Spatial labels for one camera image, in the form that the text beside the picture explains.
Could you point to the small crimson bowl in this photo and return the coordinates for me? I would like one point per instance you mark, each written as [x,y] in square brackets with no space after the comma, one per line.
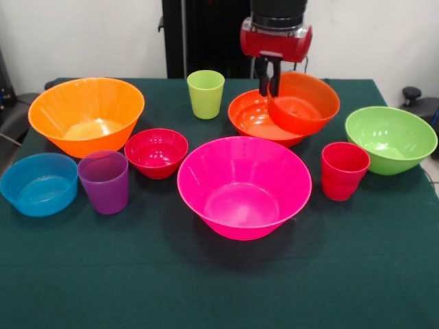
[154,168]

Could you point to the black pedestal leg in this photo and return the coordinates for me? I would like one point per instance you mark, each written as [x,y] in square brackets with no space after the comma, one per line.
[428,109]

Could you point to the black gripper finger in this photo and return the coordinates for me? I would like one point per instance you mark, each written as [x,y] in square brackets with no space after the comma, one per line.
[263,77]
[276,77]

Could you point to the green cup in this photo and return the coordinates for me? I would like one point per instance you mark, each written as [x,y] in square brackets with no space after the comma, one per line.
[205,103]

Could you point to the green bowl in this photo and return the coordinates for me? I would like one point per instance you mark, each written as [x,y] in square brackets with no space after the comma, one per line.
[394,137]

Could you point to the black computer case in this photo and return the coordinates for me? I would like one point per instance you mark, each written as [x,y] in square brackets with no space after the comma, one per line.
[5,85]

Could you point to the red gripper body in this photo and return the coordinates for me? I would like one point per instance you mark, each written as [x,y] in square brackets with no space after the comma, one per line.
[274,42]

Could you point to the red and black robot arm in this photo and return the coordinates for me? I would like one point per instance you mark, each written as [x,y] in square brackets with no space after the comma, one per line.
[278,8]

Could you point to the purple cup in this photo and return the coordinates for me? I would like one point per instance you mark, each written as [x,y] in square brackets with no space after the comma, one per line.
[106,192]

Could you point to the crimson cup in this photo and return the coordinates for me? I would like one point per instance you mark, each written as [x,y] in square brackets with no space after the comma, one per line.
[343,181]

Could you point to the dark green tablecloth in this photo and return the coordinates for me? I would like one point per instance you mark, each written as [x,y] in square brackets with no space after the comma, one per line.
[205,281]

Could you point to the wide red-orange bowl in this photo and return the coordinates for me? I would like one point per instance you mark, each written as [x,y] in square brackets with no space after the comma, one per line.
[250,127]

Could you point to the large orange bowl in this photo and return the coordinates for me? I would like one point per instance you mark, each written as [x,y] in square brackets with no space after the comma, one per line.
[68,103]

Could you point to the blue bowl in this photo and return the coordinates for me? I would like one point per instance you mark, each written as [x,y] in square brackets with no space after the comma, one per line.
[41,205]

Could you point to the large pink bowl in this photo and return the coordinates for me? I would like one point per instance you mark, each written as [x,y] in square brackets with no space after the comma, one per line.
[240,171]

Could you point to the small red-orange bowl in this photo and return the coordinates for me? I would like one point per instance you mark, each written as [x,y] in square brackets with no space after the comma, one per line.
[308,103]

